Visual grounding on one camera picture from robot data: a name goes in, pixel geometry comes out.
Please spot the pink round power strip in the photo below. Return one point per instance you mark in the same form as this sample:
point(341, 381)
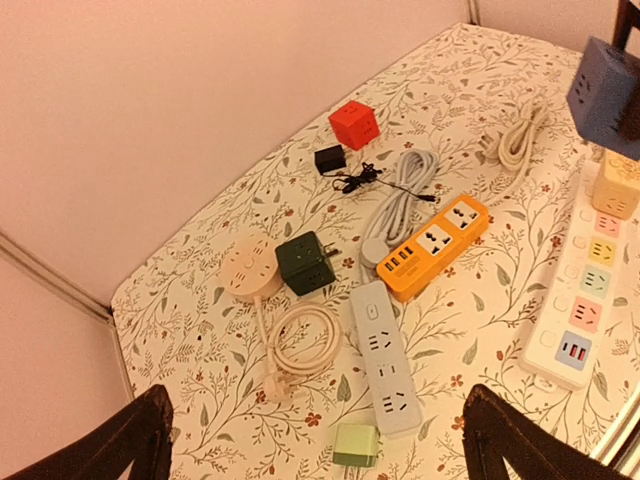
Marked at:
point(250, 273)

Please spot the blue cube socket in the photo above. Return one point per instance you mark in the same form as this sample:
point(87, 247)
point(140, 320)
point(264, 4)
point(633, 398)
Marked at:
point(599, 93)

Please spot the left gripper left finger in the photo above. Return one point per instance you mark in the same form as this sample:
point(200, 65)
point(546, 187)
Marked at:
point(137, 440)

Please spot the beige cube socket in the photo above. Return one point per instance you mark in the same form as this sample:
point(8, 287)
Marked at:
point(616, 187)

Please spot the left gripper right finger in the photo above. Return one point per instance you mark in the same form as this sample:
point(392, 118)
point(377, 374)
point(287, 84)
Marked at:
point(497, 436)

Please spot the orange power strip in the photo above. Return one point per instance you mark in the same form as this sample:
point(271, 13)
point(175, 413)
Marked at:
point(410, 267)

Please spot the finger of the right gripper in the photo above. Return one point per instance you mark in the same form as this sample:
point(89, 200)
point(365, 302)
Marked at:
point(627, 18)

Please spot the light blue power strip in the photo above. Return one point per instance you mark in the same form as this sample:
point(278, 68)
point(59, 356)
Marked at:
point(396, 407)

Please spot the white multicolour power strip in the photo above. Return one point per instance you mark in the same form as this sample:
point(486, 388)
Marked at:
point(563, 345)

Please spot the front aluminium rail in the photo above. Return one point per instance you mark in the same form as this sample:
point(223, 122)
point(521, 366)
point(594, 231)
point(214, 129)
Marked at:
point(619, 447)

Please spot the red cube socket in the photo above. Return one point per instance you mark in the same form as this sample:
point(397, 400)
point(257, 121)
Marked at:
point(354, 125)

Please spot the left aluminium frame post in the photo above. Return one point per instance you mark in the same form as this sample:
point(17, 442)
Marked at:
point(53, 281)

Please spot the dark green cube socket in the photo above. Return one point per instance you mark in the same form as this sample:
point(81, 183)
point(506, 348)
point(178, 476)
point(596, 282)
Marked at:
point(304, 263)

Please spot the green plug adapter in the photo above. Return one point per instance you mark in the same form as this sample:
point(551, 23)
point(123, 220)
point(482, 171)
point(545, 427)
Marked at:
point(355, 445)

